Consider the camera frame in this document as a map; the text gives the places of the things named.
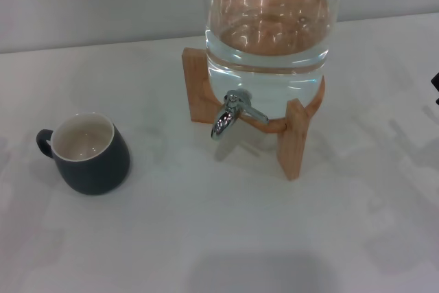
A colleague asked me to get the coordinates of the chrome faucet with lever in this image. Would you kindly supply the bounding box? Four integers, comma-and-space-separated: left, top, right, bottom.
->
211, 89, 270, 142

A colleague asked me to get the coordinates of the black ceramic cup white inside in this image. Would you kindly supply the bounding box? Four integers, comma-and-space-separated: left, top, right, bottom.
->
36, 112, 131, 196

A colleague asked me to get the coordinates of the glass water dispenser jar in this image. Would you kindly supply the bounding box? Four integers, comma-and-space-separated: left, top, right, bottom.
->
204, 0, 340, 126

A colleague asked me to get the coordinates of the wooden dispenser stand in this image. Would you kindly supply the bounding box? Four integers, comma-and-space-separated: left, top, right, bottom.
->
181, 47, 327, 183

